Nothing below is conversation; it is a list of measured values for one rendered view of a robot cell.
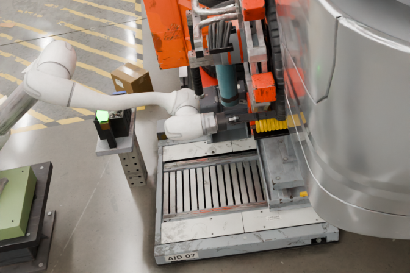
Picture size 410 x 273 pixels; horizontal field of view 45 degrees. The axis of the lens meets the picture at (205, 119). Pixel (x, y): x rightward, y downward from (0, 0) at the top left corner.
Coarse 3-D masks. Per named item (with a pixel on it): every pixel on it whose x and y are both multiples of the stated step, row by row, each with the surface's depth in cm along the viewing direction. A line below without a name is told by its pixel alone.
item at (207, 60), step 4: (204, 48) 186; (208, 48) 186; (188, 52) 186; (192, 52) 185; (204, 52) 184; (208, 52) 183; (188, 56) 184; (192, 56) 183; (204, 56) 183; (208, 56) 183; (212, 56) 186; (192, 60) 184; (196, 60) 184; (200, 60) 184; (204, 60) 184; (208, 60) 184; (212, 60) 184; (192, 64) 185; (196, 64) 185; (200, 64) 185; (204, 64) 185; (208, 64) 185; (212, 64) 185
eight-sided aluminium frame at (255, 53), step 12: (240, 0) 178; (240, 24) 223; (252, 48) 175; (264, 48) 175; (252, 60) 176; (264, 60) 176; (252, 72) 179; (264, 72) 180; (252, 96) 190; (252, 108) 208; (264, 108) 202
